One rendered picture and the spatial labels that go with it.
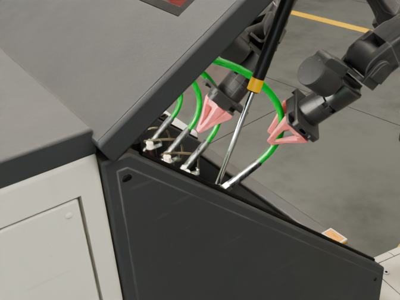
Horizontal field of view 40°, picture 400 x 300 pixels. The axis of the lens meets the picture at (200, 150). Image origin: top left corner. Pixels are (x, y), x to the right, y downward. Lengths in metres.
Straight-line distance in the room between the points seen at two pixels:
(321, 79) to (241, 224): 0.30
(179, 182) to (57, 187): 0.17
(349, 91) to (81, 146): 0.56
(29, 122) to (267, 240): 0.43
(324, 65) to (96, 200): 0.49
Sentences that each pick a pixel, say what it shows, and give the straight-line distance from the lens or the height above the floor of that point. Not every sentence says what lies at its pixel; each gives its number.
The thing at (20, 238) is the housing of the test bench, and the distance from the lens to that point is 0.66.
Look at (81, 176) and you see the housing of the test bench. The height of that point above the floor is 1.44.
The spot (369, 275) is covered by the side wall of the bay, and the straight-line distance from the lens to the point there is 1.22.
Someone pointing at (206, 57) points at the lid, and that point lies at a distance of 0.65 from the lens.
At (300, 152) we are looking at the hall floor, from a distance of 3.41.
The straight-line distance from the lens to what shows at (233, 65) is 1.03.
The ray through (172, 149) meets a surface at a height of 1.09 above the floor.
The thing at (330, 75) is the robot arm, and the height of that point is 1.39.
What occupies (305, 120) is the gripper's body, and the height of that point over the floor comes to 1.28.
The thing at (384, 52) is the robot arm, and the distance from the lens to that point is 1.03.
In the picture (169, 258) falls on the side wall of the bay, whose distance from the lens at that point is 0.79.
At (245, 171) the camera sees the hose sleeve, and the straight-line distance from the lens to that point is 1.15.
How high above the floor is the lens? 1.79
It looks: 31 degrees down
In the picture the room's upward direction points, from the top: 4 degrees counter-clockwise
